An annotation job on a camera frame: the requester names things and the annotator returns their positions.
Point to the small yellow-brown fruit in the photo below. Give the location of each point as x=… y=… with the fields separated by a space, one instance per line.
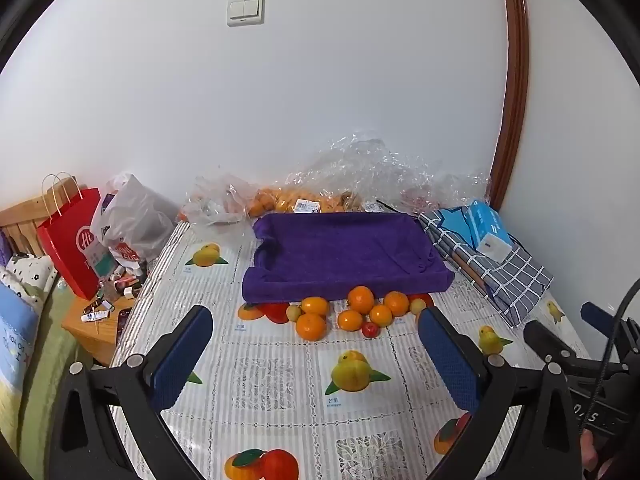
x=417 y=305

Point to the wooden nightstand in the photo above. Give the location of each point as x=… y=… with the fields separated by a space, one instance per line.
x=90 y=335

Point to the white tube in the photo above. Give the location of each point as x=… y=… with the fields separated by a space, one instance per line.
x=95 y=316

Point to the person's right hand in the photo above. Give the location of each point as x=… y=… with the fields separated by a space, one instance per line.
x=590 y=455

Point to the oval orange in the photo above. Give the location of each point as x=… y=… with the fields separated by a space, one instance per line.
x=314 y=306

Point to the small green-yellow fruit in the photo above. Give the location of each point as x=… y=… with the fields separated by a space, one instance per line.
x=294 y=312

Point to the white plastic bag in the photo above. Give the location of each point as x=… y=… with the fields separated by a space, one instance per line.
x=135 y=220

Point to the blue printed pillow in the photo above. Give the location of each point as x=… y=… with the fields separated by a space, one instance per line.
x=15 y=330

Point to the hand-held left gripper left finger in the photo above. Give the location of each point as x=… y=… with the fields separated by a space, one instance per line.
x=182 y=355

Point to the fruit print tablecloth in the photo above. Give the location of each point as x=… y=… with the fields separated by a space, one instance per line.
x=280 y=360

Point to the crumpled clear plastic bag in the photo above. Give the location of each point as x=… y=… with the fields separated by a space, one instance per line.
x=440 y=185

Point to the red paper bag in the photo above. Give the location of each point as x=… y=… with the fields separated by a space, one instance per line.
x=65 y=245

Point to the brown wooden door frame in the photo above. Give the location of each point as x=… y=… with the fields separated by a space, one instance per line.
x=515 y=60

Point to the white light switch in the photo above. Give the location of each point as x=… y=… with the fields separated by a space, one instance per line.
x=245 y=11

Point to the blue packet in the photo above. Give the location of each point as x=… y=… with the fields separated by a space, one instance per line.
x=452 y=222

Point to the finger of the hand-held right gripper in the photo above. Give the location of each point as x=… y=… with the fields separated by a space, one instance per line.
x=600 y=314
x=545 y=340

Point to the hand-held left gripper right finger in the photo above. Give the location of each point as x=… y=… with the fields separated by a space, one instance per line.
x=450 y=360

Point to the grey checked cloth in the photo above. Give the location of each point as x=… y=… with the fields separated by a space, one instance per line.
x=520 y=280

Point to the purple towel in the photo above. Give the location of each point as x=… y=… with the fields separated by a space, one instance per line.
x=340 y=250

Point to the blue tissue box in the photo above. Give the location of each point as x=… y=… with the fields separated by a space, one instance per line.
x=487 y=225

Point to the clear plastic bag of oranges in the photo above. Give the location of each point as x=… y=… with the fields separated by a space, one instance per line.
x=320 y=195

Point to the wooden headboard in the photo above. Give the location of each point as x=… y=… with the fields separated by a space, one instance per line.
x=20 y=220

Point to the dark phone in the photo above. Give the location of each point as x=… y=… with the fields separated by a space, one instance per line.
x=123 y=322

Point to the pile of small bottles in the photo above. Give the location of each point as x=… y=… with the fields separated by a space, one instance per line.
x=125 y=285

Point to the white dotted pillow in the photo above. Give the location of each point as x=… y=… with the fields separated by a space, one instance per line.
x=25 y=275

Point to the small red fruit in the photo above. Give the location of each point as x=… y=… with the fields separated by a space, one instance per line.
x=370 y=329

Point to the green blanket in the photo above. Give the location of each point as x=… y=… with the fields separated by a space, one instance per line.
x=45 y=360

